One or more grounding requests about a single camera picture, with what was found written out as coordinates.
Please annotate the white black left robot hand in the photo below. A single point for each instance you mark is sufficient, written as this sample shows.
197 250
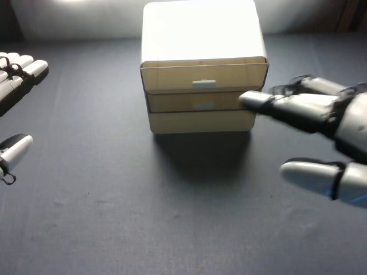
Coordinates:
20 71

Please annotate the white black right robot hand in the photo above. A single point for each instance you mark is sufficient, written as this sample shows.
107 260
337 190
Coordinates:
309 109

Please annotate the white beige drawer cabinet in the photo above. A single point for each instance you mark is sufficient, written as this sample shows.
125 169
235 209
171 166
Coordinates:
200 34

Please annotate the grey table cloth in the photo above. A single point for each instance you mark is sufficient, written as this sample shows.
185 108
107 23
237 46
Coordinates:
114 200

